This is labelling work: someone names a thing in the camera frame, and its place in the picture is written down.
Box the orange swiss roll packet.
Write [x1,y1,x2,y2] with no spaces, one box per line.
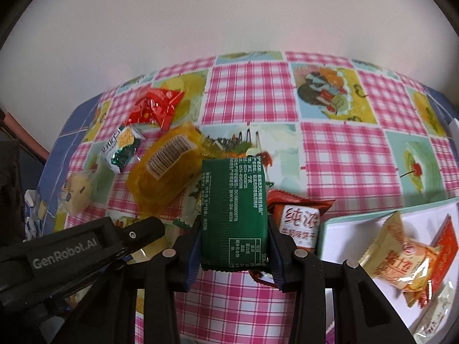
[359,211,443,307]

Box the dark green biscuit packet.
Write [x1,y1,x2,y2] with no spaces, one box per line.
[201,156,269,273]

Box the yellow orange snack packet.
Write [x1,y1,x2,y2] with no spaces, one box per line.
[126,123,228,217]

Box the red snack packet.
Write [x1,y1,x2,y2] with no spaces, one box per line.
[419,214,458,308]

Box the green white cracker packet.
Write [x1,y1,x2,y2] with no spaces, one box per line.
[100,125,145,174]

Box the torn blue white wrapper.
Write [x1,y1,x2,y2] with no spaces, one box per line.
[24,189,44,241]

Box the small beige cake piece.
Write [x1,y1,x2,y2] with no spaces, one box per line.
[37,200,47,220]

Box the white rice cracker packet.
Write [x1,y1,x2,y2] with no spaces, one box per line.
[413,281,455,344]

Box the white tray with green rim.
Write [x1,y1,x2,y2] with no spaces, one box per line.
[317,198,458,343]

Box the round bun in clear wrap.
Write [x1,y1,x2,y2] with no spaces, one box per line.
[58,170,104,216]

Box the blue plaid tablecloth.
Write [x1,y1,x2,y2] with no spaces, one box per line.
[37,94,102,228]

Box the red white milk biscuit packet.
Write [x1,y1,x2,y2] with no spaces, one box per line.
[249,189,336,288]

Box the red crinkled candy packet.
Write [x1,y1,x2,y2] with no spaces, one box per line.
[124,86,184,131]

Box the pink checkered fruit tablecloth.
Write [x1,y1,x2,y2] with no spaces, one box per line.
[50,51,458,343]

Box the pink board by wall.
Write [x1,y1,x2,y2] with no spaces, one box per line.
[0,110,50,164]

